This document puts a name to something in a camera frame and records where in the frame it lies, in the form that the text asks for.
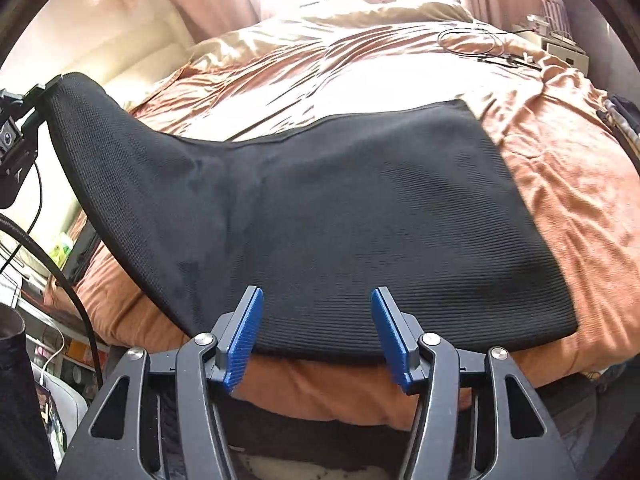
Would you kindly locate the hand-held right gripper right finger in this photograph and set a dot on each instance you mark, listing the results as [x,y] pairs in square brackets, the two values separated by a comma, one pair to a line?
[395,340]

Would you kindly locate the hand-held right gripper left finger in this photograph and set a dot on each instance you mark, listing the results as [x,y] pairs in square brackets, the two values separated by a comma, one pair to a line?
[245,340]

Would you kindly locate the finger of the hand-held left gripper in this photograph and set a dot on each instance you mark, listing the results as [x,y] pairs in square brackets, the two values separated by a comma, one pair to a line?
[37,102]

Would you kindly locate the black ribbed garment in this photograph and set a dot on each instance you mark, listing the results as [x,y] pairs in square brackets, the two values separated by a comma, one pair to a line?
[325,235]

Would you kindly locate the loosely folded black clothes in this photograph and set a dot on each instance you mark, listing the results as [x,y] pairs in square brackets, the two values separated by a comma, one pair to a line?
[87,255]

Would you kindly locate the stack of folded printed clothes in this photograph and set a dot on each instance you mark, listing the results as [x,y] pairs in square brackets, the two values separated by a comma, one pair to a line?
[627,117]

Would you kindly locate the green tissue pack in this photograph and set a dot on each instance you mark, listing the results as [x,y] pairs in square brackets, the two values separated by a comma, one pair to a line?
[64,250]

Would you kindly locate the cream padded headboard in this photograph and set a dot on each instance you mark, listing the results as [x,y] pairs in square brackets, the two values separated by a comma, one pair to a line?
[150,70]

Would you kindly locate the light grey bedside furniture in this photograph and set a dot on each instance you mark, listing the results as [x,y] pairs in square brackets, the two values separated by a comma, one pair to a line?
[72,400]

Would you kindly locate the smartphone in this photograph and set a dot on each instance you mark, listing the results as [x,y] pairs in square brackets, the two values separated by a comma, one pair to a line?
[52,420]

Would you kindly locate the orange blanket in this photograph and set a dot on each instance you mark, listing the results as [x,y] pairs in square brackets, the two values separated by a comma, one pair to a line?
[575,200]

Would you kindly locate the person's dark clothing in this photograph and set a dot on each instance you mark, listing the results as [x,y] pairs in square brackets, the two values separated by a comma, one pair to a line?
[20,400]

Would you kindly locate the beige duvet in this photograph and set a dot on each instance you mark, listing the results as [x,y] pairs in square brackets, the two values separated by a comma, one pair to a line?
[310,30]

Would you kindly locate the white nightstand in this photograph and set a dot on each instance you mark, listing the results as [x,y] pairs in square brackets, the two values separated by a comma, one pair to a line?
[570,55]

